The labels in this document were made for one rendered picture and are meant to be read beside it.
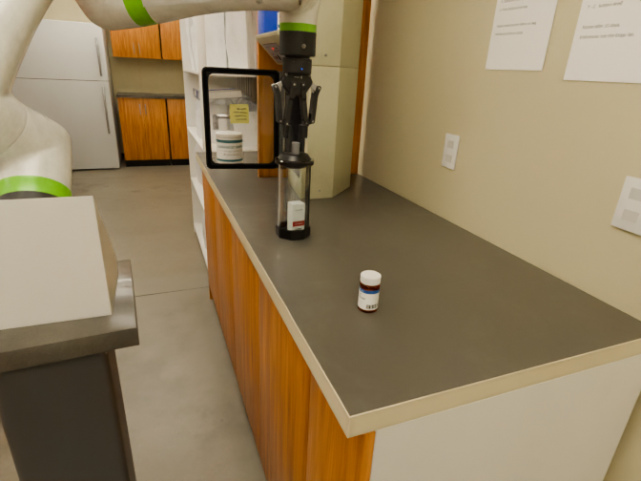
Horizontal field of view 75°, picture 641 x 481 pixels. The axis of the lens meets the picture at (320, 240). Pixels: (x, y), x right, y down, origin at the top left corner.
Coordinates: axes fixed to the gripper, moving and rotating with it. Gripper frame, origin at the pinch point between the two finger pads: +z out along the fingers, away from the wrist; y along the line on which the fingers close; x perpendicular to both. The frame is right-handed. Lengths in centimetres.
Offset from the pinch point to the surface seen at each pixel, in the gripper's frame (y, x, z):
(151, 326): 46, -111, 122
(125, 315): 45, 33, 28
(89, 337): 50, 38, 28
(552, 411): -29, 71, 40
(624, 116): -59, 48, -12
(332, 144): -25.8, -33.2, 7.6
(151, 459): 48, -19, 122
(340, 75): -27.3, -33.6, -16.1
